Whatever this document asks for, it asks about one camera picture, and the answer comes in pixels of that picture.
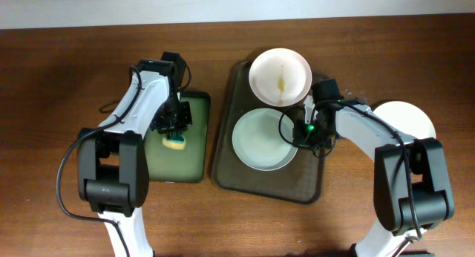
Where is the green yellow sponge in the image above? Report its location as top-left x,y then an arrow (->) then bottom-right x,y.
162,131 -> 186,150

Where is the white plate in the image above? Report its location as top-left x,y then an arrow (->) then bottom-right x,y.
373,101 -> 436,139

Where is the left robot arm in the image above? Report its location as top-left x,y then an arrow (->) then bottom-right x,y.
77,52 -> 192,256

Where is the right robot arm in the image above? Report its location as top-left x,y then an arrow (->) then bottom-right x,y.
292,79 -> 455,256

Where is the green soapy water tray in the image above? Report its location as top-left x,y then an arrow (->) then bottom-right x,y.
145,92 -> 211,183

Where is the dark brown serving tray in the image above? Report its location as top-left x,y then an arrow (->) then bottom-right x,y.
210,61 -> 325,204

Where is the pink-rimmed dirty plate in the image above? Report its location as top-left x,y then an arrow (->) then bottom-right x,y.
249,48 -> 312,107

